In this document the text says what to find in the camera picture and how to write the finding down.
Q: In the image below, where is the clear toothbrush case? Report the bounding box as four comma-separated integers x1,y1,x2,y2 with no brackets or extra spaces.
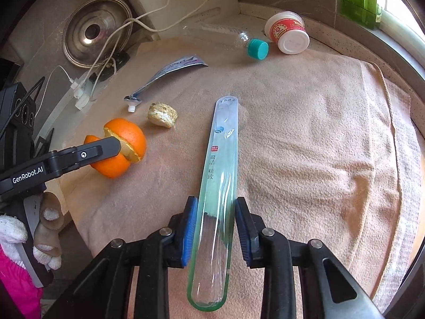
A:
186,96,239,312

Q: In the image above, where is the orange peel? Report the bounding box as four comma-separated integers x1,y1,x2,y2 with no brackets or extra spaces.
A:
91,118,147,179

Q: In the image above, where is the blue white toothpaste tube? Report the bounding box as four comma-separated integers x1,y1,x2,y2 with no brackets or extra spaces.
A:
124,55,208,113

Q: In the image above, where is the corn cob piece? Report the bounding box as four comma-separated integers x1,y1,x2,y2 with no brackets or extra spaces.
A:
147,102,179,128

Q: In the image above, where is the clear bottle teal cap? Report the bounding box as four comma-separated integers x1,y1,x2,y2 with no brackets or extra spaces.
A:
181,22,269,61

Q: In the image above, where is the red white yogurt cup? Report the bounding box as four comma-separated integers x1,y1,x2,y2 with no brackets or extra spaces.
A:
264,11,310,55

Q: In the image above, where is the pink left sleeve forearm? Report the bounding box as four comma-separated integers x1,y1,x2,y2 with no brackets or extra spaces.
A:
1,249,43,318

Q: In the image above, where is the white gloved left hand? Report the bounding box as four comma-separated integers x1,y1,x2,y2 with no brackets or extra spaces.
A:
1,192,64,270

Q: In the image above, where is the white power strip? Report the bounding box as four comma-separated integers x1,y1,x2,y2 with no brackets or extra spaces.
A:
71,78,96,110

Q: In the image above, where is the beige towel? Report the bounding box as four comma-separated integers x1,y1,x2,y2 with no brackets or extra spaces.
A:
61,37,424,310

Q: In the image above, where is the black lid stand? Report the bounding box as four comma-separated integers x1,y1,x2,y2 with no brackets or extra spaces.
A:
99,51,130,81

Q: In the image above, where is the steel pot lid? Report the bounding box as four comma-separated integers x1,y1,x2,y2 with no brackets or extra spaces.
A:
62,0,133,68

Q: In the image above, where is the white charger cable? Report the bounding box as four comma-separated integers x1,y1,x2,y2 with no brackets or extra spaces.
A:
35,64,76,117

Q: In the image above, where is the white power cable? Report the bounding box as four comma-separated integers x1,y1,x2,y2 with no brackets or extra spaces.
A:
83,0,230,97

